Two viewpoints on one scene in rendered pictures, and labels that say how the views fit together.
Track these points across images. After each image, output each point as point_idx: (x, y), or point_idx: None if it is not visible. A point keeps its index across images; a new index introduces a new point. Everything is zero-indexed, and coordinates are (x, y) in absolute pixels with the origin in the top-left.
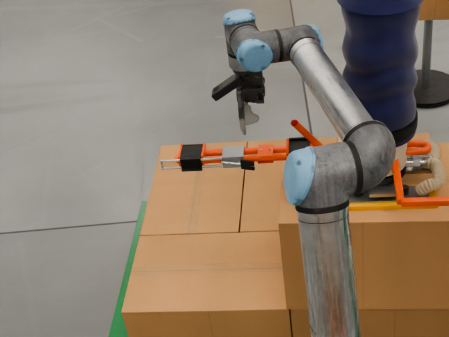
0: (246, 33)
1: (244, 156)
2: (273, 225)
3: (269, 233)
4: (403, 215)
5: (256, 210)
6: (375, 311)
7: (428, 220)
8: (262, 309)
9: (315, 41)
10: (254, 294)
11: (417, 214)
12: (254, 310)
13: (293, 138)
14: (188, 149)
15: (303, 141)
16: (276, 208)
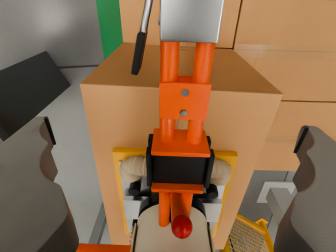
0: None
1: (168, 46)
2: (246, 28)
3: (234, 23)
4: (112, 207)
5: (278, 5)
6: None
7: (107, 221)
8: (120, 17)
9: None
10: (140, 6)
11: (115, 216)
12: (119, 6)
13: (208, 163)
14: None
15: (200, 175)
16: (274, 32)
